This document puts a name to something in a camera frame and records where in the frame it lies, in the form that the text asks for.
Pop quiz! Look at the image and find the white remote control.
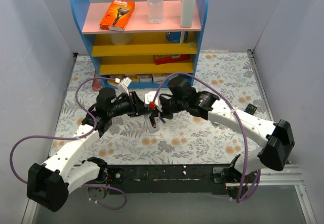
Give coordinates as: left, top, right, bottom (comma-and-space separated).
144, 115, 160, 133

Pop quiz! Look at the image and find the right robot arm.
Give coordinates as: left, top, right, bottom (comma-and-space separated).
149, 76, 295, 182

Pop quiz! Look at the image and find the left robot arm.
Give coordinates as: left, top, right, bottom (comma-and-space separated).
27, 88, 149, 212

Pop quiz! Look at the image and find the black TV remote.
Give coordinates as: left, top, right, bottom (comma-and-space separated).
244, 103, 258, 115

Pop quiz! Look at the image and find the light blue tissue pack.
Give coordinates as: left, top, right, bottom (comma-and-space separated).
166, 74, 178, 80

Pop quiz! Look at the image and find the red flat box on shelf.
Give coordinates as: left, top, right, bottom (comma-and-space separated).
153, 54, 190, 65

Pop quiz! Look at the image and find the blue wooden shelf unit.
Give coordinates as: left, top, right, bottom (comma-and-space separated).
70, 0, 209, 76

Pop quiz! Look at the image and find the white cup on shelf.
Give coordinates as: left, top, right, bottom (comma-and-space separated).
110, 33, 133, 46

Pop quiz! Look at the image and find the blue white round container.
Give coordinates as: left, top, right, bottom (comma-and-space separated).
166, 31, 188, 43

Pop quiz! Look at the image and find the floral table mat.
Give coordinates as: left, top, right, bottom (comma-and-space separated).
49, 51, 270, 164

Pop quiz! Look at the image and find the black base bar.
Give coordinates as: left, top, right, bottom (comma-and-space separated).
89, 164, 239, 199

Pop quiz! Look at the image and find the orange Gillette razor box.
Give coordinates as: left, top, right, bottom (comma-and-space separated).
99, 0, 135, 32

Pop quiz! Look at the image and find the clear plastic water bottle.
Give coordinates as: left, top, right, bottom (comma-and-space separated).
147, 0, 164, 24

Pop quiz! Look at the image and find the white tall bottle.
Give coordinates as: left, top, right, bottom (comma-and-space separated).
180, 0, 195, 27

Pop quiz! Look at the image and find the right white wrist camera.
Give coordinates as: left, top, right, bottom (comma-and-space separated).
144, 91, 162, 112

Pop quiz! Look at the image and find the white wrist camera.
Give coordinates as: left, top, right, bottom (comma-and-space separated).
144, 91, 162, 112
114, 77, 132, 95

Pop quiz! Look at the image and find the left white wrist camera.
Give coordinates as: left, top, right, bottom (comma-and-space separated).
114, 77, 132, 95

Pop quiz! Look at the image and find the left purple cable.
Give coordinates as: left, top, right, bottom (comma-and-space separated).
9, 76, 127, 210

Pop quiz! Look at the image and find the purple cable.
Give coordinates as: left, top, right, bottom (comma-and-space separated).
151, 72, 261, 204
9, 76, 127, 210

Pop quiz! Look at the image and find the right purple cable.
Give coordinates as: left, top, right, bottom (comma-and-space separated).
151, 72, 261, 204

